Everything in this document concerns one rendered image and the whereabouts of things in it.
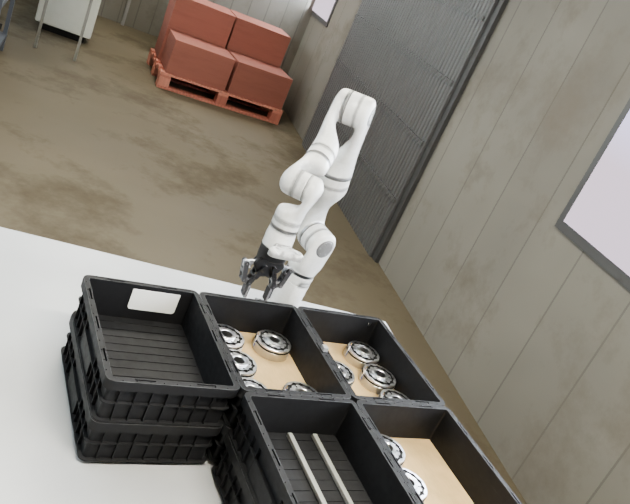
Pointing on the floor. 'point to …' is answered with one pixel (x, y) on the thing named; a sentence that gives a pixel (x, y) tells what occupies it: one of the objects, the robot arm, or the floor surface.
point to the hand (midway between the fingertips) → (256, 292)
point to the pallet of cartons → (222, 57)
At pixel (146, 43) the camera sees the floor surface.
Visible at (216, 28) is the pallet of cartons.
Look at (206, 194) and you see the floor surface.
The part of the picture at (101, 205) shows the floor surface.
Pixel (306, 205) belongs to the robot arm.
